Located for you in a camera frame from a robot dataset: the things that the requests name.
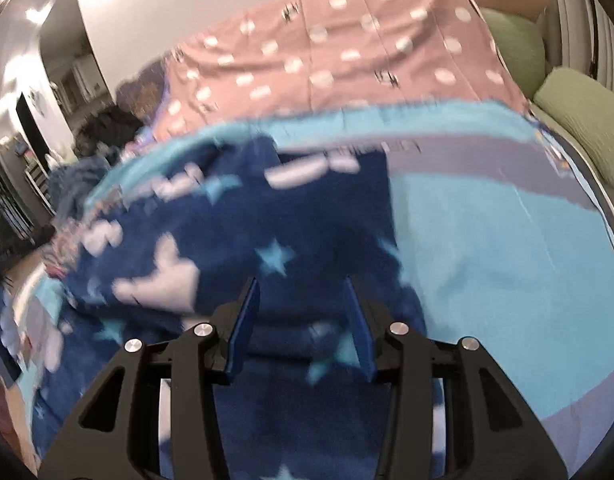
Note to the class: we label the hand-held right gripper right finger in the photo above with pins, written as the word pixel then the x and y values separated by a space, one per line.
pixel 360 331

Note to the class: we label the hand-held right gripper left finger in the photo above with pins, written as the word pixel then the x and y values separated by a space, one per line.
pixel 245 321

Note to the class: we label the navy star-print fleece garment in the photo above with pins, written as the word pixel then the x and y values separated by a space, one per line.
pixel 187 220

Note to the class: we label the dark clothes heap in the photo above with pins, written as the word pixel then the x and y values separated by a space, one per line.
pixel 107 132

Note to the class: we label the blue and grey striped blanket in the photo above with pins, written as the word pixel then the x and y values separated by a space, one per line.
pixel 487 260

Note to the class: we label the colourful patterned cloth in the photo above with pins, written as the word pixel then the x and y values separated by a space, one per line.
pixel 7 325

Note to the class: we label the pink dotted bed sheet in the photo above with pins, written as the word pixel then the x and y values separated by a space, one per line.
pixel 337 60

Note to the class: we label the green pillow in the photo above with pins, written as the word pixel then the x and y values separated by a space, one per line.
pixel 517 45
pixel 582 115

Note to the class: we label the white curtain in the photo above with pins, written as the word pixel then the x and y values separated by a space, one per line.
pixel 572 5

